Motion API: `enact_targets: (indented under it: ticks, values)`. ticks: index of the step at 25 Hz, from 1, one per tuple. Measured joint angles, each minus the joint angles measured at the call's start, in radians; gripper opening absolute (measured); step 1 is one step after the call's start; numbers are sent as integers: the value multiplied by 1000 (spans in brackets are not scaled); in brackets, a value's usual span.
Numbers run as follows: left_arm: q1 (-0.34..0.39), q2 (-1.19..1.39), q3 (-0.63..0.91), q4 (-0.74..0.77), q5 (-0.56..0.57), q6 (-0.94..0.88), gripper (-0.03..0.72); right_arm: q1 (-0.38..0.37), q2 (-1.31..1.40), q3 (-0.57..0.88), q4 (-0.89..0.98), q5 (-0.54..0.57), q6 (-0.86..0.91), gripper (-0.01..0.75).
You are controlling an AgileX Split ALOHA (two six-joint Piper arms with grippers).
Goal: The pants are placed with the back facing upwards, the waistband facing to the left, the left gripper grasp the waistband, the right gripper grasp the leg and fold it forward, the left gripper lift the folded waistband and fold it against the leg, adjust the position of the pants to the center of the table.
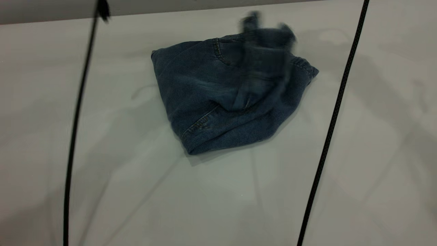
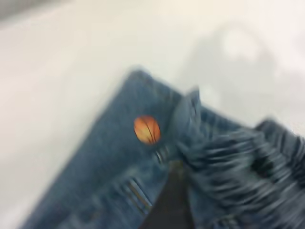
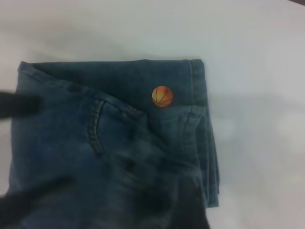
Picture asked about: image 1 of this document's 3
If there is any black braided cable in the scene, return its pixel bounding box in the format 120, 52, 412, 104
63, 0, 110, 246
297, 0, 371, 246

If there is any blue denim pants basketball print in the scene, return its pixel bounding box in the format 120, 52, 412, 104
150, 10, 320, 156

